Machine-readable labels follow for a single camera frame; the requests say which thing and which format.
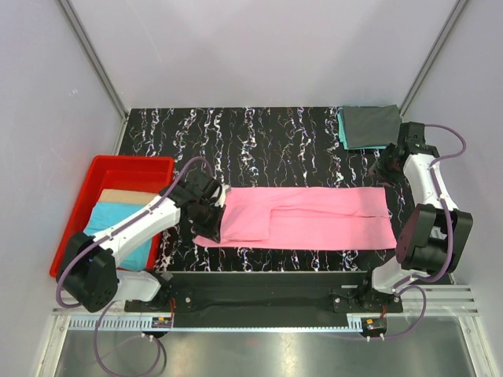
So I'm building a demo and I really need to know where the pink t shirt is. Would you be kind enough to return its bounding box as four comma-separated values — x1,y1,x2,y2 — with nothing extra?
194,187,396,251

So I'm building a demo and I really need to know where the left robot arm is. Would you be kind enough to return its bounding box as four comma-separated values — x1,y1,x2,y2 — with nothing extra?
57,172,230,313

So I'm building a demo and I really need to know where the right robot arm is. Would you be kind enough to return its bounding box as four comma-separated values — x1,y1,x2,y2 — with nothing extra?
356,122,473,312

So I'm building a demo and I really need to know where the folded dark grey t shirt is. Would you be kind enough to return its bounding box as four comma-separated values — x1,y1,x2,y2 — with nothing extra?
340,104,402,148

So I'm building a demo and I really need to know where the red plastic bin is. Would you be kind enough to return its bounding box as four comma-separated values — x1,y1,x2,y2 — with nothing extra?
49,155,176,280

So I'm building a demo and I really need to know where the folded teal t shirt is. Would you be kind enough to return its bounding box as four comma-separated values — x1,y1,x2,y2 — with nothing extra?
336,111,386,151

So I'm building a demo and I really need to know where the beige t shirt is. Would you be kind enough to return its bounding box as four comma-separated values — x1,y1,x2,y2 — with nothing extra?
97,188,157,207

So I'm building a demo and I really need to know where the light blue t shirt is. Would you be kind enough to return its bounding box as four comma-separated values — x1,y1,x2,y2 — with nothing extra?
83,202,152,272

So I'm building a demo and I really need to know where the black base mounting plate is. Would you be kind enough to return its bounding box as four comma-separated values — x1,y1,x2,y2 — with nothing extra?
124,272,403,331

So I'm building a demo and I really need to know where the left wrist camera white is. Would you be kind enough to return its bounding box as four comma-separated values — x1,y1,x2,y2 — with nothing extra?
212,185,231,207

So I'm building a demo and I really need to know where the right aluminium frame post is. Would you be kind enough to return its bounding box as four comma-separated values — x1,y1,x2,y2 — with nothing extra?
399,0,472,118

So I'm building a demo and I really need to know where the aluminium frame post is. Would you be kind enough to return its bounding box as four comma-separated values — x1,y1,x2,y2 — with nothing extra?
56,0,129,122
399,0,472,118

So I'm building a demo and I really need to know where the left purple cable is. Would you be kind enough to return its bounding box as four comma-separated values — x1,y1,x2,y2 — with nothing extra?
54,156,215,376

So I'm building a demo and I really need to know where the slotted cable duct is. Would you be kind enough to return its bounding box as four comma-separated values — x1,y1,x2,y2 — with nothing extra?
70,316,388,334

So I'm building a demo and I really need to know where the left aluminium frame post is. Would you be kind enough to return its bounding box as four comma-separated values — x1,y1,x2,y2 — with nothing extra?
56,0,129,122

